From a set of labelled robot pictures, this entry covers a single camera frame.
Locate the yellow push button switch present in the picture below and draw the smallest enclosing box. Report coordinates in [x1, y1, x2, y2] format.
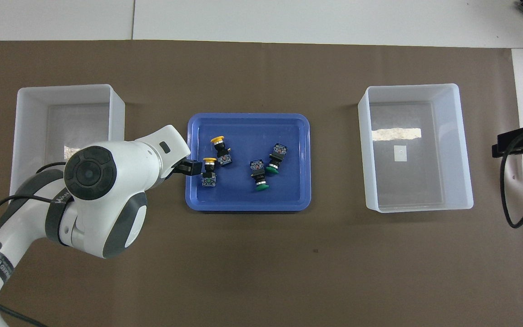
[210, 135, 233, 167]
[201, 157, 218, 188]

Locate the translucent white plastic box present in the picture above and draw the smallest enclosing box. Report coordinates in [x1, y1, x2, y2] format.
[358, 83, 474, 213]
[10, 84, 126, 196]

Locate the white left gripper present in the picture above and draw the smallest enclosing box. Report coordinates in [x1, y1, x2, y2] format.
[149, 125, 203, 180]

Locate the blue plastic tray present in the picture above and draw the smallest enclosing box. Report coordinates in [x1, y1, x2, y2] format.
[185, 113, 312, 212]

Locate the brown paper table mat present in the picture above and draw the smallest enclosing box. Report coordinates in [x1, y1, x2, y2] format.
[0, 40, 523, 327]

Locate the green push button switch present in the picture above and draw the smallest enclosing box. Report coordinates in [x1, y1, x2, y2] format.
[266, 143, 288, 174]
[249, 159, 270, 192]

